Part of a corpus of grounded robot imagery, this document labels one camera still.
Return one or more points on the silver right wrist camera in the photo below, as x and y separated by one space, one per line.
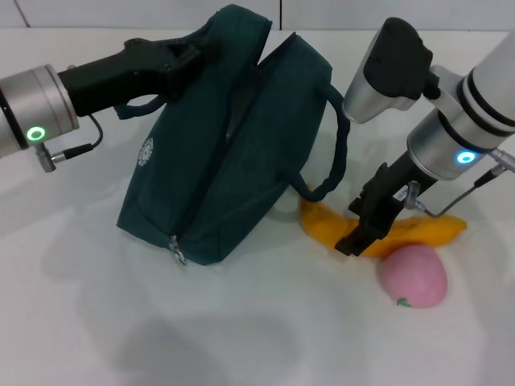
386 68

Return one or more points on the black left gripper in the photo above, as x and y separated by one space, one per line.
116 76

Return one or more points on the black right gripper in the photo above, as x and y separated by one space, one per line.
398 189

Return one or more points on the dark teal fabric lunch bag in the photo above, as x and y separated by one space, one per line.
193 161

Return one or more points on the yellow toy banana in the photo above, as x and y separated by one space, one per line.
318 223

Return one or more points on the pink toy peach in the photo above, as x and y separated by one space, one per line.
414 277

